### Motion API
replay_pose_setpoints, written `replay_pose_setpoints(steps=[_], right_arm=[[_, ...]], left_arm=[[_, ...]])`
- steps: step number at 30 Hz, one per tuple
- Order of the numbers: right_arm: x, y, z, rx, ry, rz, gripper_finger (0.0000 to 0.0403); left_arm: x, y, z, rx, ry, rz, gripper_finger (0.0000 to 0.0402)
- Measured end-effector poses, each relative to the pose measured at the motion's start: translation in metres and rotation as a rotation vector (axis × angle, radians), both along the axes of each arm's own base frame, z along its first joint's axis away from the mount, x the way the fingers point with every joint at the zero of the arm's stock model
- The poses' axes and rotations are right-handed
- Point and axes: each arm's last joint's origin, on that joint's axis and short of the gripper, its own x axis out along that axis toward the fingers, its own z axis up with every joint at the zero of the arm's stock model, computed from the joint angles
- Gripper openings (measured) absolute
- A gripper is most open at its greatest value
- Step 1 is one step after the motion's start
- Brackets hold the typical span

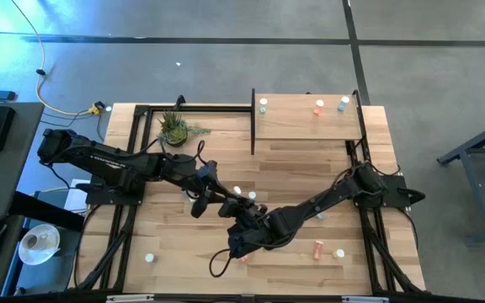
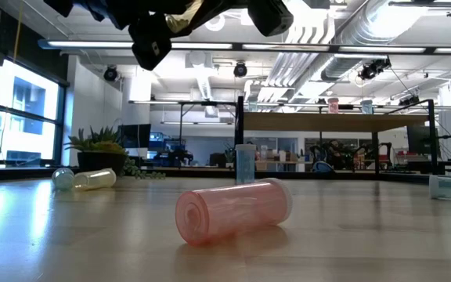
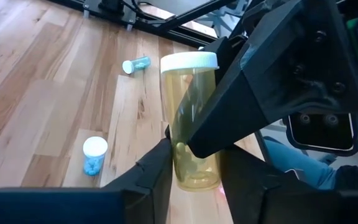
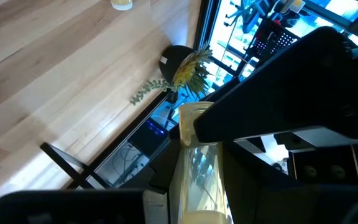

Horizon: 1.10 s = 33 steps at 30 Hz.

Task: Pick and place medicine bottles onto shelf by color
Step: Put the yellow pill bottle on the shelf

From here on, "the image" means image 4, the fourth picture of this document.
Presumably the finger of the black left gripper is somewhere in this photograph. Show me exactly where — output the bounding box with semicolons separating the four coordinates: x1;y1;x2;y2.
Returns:
194;26;358;144

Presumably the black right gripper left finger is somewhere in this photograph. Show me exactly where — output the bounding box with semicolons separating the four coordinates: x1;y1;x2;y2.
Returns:
0;189;169;224

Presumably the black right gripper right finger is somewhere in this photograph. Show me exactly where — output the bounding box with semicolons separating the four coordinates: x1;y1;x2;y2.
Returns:
225;184;358;224

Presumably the yellow medicine bottle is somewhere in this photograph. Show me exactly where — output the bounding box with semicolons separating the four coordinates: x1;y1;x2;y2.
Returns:
109;0;134;11
168;101;234;224

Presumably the black perforated metal panel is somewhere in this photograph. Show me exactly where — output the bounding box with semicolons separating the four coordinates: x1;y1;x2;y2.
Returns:
249;17;303;62

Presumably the black box with blue lights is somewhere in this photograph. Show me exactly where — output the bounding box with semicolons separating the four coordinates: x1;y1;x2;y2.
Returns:
127;117;171;158

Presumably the potted green plant black pot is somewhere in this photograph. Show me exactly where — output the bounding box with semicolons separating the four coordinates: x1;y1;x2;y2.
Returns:
129;42;214;106

